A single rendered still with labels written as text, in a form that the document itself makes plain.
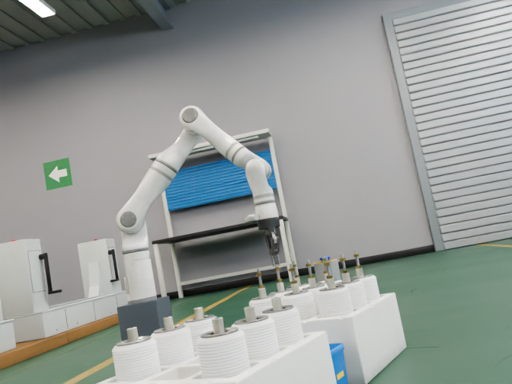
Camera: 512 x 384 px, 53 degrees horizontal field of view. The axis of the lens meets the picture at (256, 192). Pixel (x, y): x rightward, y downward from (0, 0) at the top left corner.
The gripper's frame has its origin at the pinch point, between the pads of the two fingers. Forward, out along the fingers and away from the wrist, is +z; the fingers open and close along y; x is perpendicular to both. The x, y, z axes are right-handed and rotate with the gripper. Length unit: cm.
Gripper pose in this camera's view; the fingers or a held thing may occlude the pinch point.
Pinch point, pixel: (275, 260)
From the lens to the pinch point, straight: 172.3
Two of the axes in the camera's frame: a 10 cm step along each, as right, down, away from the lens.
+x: -9.7, 1.6, -1.8
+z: 1.8, 9.8, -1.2
